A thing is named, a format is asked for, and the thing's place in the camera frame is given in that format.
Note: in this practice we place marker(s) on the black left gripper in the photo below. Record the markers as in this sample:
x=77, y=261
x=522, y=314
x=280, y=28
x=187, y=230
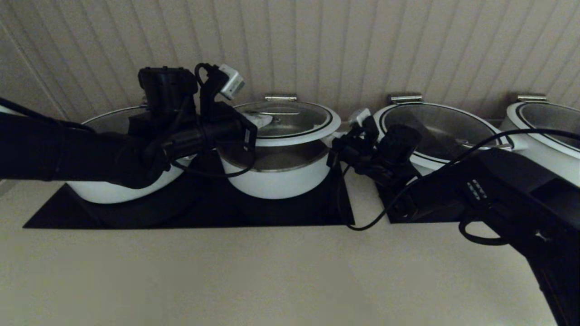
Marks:
x=229, y=130

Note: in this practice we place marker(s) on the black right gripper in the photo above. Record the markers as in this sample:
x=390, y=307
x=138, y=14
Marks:
x=360, y=151

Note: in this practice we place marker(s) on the glass lid with white rim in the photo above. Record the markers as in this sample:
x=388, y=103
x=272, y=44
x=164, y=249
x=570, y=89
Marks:
x=557, y=120
x=299, y=137

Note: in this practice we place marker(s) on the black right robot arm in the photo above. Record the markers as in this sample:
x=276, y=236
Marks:
x=521, y=199

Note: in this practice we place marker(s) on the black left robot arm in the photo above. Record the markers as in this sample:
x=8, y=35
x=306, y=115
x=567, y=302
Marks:
x=68, y=151

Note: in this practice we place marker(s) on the white round pot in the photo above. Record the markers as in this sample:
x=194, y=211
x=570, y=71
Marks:
x=557, y=167
x=281, y=183
x=104, y=194

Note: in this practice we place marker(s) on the black glass cooktop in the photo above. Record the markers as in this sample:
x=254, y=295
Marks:
x=272, y=213
x=398, y=217

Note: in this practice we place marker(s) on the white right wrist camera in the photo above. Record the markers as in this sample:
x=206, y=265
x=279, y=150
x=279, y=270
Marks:
x=360, y=117

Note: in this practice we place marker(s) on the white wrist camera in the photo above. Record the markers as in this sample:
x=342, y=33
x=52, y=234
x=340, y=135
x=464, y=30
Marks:
x=232, y=81
x=360, y=117

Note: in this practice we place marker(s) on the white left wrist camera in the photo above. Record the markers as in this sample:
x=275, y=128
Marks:
x=232, y=81

